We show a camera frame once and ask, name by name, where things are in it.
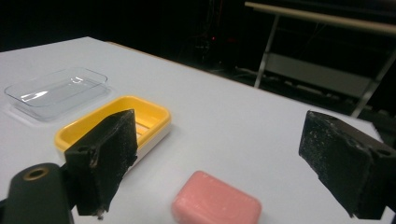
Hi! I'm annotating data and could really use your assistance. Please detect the background table frame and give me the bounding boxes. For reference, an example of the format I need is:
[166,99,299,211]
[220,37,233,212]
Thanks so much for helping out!
[244,1,396,119]

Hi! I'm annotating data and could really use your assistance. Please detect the pink soap bar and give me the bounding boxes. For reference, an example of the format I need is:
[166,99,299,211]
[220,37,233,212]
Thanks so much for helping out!
[171,170,262,224]

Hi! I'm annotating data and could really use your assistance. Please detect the yellow soap dish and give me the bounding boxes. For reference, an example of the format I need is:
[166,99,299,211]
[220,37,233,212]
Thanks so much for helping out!
[54,95,172,169]

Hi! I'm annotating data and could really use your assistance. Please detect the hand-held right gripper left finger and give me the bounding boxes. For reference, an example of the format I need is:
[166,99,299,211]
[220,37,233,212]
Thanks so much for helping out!
[64,108,139,220]

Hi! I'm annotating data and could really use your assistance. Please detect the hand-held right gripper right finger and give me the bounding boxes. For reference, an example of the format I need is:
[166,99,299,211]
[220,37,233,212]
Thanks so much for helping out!
[298,109,396,220]

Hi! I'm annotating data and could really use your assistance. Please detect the clear plastic lid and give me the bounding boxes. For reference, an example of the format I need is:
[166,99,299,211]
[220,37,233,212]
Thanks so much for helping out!
[4,67,110,121]

